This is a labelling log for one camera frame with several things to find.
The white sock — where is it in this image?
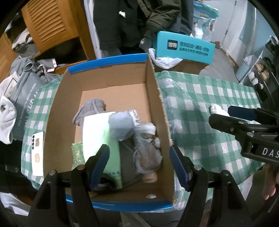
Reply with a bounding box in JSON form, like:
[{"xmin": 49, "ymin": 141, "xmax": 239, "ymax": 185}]
[{"xmin": 210, "ymin": 104, "xmax": 230, "ymax": 117}]

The green glitter sponge cloth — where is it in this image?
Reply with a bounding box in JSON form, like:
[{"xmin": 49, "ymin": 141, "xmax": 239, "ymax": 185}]
[{"xmin": 71, "ymin": 142, "xmax": 86, "ymax": 170}]

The light green cloth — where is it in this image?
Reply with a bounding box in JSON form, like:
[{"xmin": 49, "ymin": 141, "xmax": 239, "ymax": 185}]
[{"xmin": 82, "ymin": 112, "xmax": 122, "ymax": 189}]

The small patterned sock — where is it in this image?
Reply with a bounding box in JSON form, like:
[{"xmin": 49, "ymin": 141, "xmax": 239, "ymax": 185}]
[{"xmin": 133, "ymin": 122, "xmax": 163, "ymax": 184}]

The light grey blue sock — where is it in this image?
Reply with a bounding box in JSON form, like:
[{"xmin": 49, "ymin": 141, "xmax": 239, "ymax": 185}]
[{"xmin": 108, "ymin": 109, "xmax": 140, "ymax": 141}]

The long grey sock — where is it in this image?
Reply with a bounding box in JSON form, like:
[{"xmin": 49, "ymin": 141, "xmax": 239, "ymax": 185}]
[{"xmin": 72, "ymin": 99, "xmax": 106, "ymax": 127}]

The person's right hand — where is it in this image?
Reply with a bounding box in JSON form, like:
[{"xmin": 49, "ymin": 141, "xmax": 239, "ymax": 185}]
[{"xmin": 262, "ymin": 164, "xmax": 278, "ymax": 200}]

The white shelf rack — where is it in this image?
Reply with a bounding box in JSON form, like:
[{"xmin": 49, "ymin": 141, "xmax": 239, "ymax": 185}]
[{"xmin": 236, "ymin": 36, "xmax": 278, "ymax": 107}]

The green checkered tablecloth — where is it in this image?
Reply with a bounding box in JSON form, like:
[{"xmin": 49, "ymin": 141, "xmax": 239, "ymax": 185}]
[{"xmin": 20, "ymin": 70, "xmax": 265, "ymax": 210}]

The white smartphone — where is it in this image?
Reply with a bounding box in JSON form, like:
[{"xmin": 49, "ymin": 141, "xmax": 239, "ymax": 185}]
[{"xmin": 31, "ymin": 131, "xmax": 43, "ymax": 176}]

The white plastic bag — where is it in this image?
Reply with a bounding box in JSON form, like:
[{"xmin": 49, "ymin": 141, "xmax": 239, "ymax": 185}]
[{"xmin": 149, "ymin": 48, "xmax": 183, "ymax": 69}]

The pale grey towel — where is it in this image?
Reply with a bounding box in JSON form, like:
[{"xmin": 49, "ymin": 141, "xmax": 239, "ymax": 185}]
[{"xmin": 1, "ymin": 71, "xmax": 19, "ymax": 144}]

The teal printed box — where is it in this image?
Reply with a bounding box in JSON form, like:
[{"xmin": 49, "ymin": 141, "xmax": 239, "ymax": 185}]
[{"xmin": 152, "ymin": 31, "xmax": 215, "ymax": 64}]

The blue cardboard box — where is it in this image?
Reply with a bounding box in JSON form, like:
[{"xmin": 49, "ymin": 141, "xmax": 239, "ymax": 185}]
[{"xmin": 43, "ymin": 54, "xmax": 175, "ymax": 212}]

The dark hanging jacket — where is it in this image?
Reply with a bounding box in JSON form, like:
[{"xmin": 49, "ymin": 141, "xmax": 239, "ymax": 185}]
[{"xmin": 93, "ymin": 1, "xmax": 194, "ymax": 56}]

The wooden louvered cabinet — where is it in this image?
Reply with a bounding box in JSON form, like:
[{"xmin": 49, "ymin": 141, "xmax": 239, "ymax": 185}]
[{"xmin": 0, "ymin": 0, "xmax": 97, "ymax": 75}]

